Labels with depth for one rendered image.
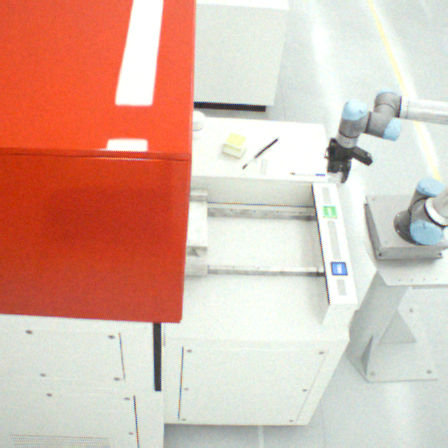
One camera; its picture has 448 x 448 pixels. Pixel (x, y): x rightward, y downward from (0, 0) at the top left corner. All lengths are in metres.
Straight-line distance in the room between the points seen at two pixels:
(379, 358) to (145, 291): 1.82
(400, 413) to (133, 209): 2.04
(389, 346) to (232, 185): 1.27
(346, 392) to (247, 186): 1.15
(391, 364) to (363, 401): 0.25
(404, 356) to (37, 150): 2.36
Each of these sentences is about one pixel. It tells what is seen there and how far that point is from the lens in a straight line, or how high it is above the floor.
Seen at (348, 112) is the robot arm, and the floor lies 1.45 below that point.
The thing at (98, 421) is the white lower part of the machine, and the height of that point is 0.56.
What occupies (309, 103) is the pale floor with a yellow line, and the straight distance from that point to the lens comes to 4.39.
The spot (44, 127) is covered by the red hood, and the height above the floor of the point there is 1.82.
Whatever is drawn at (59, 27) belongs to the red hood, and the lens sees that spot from 1.55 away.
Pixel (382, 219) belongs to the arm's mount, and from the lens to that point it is 2.46.
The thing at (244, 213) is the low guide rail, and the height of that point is 0.85.
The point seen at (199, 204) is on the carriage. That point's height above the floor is 0.88.
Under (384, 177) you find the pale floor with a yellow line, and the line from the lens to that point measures 3.98.
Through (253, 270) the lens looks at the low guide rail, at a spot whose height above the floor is 0.85.
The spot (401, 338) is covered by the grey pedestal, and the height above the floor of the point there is 0.06.
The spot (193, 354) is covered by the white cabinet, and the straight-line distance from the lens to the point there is 2.17.
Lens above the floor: 2.61
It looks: 48 degrees down
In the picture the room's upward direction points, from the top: 6 degrees clockwise
